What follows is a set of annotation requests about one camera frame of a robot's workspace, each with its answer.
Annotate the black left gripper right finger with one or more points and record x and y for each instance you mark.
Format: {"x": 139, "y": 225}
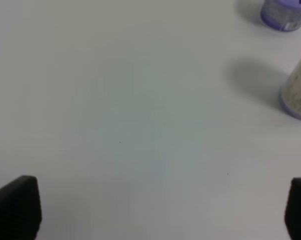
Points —
{"x": 292, "y": 216}

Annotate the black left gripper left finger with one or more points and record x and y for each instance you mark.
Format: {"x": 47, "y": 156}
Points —
{"x": 20, "y": 209}

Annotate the purple lidded air freshener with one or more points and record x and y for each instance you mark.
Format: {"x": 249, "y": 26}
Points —
{"x": 282, "y": 15}

